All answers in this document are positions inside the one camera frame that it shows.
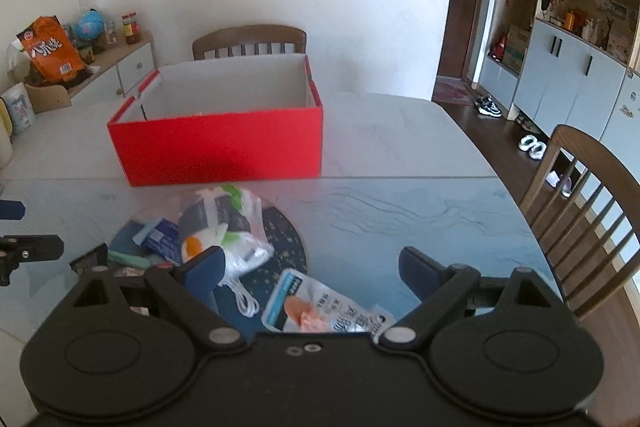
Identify pale slippers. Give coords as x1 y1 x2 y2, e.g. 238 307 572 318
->
545 171 574 196

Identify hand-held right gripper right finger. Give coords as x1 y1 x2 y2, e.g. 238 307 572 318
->
377 246 568 350

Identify dark animal figurine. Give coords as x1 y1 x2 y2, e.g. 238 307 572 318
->
602 19 621 50

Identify black comb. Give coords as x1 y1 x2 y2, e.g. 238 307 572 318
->
69 243 110 275

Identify cream kettle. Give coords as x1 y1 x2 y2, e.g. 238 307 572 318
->
0 97 13 170

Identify orange snack bag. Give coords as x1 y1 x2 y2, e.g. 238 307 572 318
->
15 16 88 85

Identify white USB cable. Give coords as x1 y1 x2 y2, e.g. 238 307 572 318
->
220 279 261 319

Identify silver blue food pouch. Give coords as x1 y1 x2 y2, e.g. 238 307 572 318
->
261 268 396 334

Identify blue wet wipes packet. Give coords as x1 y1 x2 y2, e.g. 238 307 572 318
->
141 217 183 267

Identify white wooden sideboard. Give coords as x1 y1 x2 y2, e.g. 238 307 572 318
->
10 39 156 118

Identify round dark placemat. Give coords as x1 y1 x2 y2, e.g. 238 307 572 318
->
120 196 311 303

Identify blue globe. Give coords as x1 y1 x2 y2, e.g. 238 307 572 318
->
75 8 106 42

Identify grey wall cabinet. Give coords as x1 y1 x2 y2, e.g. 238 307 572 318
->
475 0 640 202

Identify white refrigerator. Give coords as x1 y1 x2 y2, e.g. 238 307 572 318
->
597 69 640 178

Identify white grey tissue pack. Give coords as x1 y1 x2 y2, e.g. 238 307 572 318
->
177 183 275 278

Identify red cardboard box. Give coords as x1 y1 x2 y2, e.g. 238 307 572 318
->
106 54 325 188

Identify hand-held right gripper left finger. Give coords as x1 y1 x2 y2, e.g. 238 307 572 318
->
70 246 246 350

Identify white printed mug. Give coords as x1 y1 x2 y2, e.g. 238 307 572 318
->
0 82 38 135

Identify wooden desk holder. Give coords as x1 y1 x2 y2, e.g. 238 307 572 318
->
25 83 71 114

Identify brown wooden door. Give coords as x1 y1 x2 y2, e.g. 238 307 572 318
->
431 0 507 102

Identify brown wooden chair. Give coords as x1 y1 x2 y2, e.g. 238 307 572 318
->
519 124 640 320
192 24 308 61

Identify mint green packet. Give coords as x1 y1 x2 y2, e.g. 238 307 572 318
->
107 249 166 270

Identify red lid sauce jar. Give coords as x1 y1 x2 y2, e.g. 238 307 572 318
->
121 12 142 45

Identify patterned door rug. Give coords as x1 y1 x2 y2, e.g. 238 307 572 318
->
431 77 476 106

